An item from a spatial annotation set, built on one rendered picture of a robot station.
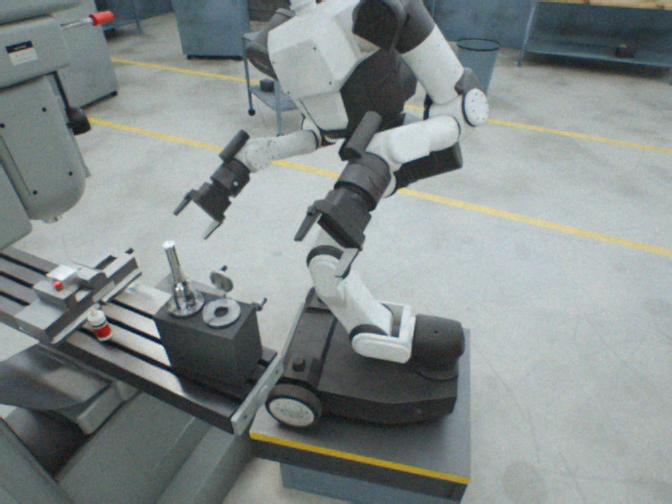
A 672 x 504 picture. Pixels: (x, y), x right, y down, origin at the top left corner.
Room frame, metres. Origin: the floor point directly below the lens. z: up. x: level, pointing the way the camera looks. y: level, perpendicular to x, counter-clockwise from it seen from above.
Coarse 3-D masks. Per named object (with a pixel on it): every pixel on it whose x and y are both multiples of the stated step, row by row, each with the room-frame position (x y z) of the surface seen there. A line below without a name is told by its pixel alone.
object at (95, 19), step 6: (102, 12) 1.11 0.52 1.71; (108, 12) 1.12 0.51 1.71; (90, 18) 1.08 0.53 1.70; (96, 18) 1.08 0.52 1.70; (102, 18) 1.10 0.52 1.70; (108, 18) 1.11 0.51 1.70; (66, 24) 1.02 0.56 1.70; (72, 24) 1.03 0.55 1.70; (78, 24) 1.04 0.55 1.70; (84, 24) 1.06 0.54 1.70; (96, 24) 1.08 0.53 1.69
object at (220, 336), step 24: (168, 312) 0.77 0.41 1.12; (192, 312) 0.75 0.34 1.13; (216, 312) 0.77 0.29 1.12; (240, 312) 0.76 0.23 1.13; (168, 336) 0.74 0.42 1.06; (192, 336) 0.72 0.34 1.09; (216, 336) 0.70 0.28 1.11; (240, 336) 0.71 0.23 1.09; (168, 360) 0.75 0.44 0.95; (192, 360) 0.73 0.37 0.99; (216, 360) 0.70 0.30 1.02; (240, 360) 0.69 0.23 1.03; (240, 384) 0.68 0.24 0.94
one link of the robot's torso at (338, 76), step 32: (352, 0) 1.07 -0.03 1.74; (288, 32) 1.10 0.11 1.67; (320, 32) 1.01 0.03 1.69; (352, 32) 1.03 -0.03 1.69; (288, 64) 1.09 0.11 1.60; (320, 64) 1.01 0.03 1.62; (352, 64) 1.00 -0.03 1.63; (384, 64) 1.08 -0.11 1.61; (320, 96) 1.06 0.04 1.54; (352, 96) 1.02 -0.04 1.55; (384, 96) 1.06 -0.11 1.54; (320, 128) 1.11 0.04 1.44; (352, 128) 1.02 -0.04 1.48
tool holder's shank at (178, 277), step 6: (168, 246) 0.78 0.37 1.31; (174, 246) 0.79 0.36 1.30; (168, 252) 0.78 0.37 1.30; (174, 252) 0.79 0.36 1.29; (168, 258) 0.78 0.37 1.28; (174, 258) 0.78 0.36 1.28; (174, 264) 0.78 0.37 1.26; (180, 264) 0.79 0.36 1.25; (174, 270) 0.78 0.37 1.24; (180, 270) 0.79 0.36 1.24; (174, 276) 0.78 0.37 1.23; (180, 276) 0.78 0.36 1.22; (174, 282) 0.78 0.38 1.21; (180, 282) 0.78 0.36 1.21
